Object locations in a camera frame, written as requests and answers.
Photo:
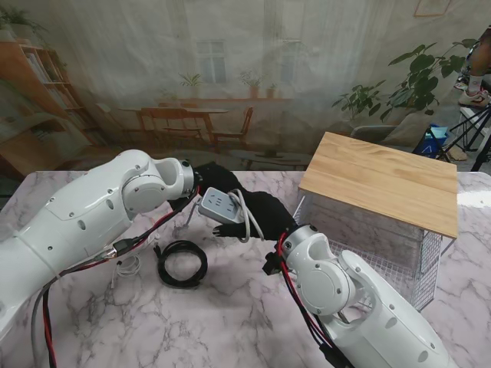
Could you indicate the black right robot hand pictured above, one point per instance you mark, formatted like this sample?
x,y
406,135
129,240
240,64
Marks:
x,y
268,218

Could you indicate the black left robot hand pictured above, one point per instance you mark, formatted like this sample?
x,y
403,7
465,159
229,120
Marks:
x,y
218,176

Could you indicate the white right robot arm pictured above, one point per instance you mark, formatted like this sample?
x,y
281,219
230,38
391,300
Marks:
x,y
345,299

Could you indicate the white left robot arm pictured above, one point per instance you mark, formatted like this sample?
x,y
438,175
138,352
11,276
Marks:
x,y
84,218

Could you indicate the printed scenery backdrop cloth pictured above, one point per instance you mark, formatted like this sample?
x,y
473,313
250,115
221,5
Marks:
x,y
115,76

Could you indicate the blue bag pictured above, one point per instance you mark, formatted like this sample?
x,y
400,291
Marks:
x,y
429,143

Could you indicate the black tripod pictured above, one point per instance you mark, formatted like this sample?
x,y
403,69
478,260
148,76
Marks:
x,y
470,130

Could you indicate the white box on floor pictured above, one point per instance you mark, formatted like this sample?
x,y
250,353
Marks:
x,y
473,115

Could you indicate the person in striped shorts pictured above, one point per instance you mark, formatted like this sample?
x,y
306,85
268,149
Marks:
x,y
477,73

